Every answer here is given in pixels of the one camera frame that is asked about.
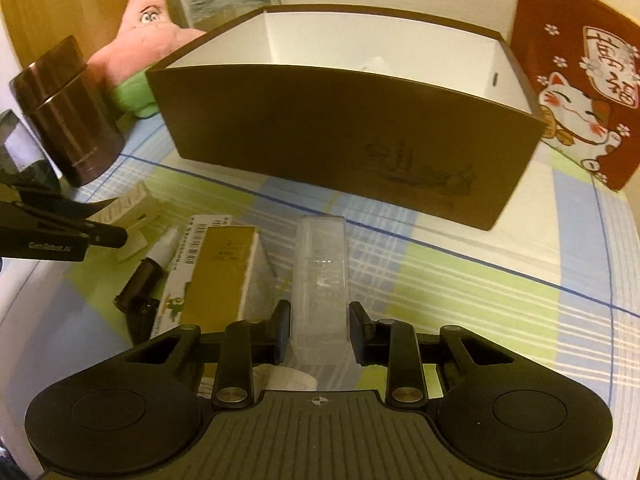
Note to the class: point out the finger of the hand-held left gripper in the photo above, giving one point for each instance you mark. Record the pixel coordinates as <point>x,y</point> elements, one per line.
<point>107,235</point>
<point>75,208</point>

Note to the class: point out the plaid tablecloth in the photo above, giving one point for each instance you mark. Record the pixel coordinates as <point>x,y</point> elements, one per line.
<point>450,280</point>

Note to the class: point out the brown wooden panel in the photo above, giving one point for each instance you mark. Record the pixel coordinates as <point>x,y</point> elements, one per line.
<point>60,0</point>

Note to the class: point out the brown cardboard box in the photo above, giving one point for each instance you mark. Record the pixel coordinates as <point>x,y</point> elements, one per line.
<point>300,135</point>

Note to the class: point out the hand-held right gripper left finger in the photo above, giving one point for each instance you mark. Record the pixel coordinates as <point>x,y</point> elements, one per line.
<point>283,331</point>

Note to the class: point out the red cat print cushion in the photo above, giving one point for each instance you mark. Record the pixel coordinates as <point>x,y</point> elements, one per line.
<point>565,25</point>

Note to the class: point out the clear plastic case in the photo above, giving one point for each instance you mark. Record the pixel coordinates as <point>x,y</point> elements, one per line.
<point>320,270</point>

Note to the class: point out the pink starfish plush toy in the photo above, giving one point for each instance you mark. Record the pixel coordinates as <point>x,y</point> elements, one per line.
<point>145,45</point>

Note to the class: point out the white plastic piece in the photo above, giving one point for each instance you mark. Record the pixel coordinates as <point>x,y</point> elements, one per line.
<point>140,215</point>

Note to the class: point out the white rounded object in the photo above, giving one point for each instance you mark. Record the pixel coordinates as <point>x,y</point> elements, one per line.
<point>285,377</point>

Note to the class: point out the small brown bottle white cap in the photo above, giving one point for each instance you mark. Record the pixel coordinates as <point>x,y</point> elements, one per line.
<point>142,282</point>

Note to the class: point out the brown metal thermos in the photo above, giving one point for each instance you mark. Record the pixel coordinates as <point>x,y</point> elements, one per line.
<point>70,120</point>

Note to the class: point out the framed picture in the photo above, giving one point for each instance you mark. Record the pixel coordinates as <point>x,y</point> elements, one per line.
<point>225,2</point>

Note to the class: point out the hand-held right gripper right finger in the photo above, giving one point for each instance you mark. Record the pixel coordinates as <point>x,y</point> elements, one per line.
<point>357,331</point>

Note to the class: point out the white carton with green figure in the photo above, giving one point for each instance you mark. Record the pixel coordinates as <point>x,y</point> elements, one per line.
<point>225,270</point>

